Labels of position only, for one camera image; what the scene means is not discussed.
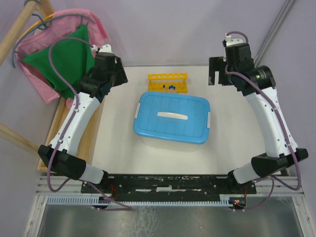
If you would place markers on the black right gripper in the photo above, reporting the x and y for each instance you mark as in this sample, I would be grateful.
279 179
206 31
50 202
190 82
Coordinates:
217 63

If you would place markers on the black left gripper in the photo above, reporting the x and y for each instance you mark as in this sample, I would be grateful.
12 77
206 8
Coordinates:
122 78

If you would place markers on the yellow test tube rack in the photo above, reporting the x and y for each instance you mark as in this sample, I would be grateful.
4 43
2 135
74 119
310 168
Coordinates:
179 80

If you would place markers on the blue plastic bin lid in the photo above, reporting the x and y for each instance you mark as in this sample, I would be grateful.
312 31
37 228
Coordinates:
166 99

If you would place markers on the white plastic storage bin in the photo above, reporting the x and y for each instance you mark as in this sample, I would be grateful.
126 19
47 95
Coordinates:
172 145

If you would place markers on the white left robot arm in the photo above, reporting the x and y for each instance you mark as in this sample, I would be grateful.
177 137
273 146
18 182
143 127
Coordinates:
60 155

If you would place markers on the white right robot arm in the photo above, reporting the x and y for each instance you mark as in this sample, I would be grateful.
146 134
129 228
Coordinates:
258 86

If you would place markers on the pink shirt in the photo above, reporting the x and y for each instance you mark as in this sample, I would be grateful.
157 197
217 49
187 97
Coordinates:
66 23

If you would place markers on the grey clothes hanger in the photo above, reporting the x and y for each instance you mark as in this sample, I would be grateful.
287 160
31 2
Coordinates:
44 26

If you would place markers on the yellow clothes hanger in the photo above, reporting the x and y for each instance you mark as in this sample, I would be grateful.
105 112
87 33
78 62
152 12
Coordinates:
42 17

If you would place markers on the small green circuit board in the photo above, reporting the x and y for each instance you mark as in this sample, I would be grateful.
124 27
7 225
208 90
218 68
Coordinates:
240 202

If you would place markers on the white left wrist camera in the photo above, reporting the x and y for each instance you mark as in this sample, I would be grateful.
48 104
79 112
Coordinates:
103 51

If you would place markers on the aluminium frame post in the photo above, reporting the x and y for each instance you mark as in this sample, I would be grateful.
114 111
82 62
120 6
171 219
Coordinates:
274 30

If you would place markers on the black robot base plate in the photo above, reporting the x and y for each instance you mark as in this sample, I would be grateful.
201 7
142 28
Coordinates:
173 188

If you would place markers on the grey slotted cable duct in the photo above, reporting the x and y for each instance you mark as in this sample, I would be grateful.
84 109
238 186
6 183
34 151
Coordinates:
99 200

